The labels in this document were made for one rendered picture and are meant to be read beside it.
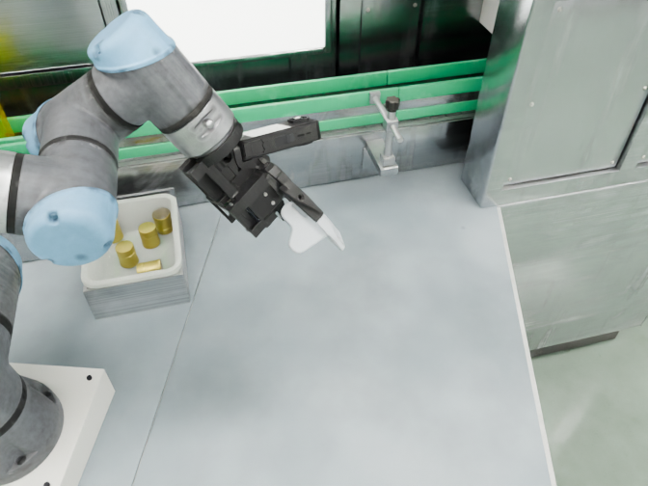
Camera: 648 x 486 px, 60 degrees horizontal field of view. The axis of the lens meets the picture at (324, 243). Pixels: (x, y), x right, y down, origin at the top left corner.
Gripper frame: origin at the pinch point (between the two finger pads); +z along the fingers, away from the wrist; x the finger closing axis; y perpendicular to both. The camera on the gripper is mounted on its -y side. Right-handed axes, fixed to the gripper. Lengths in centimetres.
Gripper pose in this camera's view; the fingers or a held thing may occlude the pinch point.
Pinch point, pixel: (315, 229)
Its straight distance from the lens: 77.5
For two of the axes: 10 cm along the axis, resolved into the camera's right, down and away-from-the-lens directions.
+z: 5.3, 6.0, 6.0
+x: 5.6, 2.9, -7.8
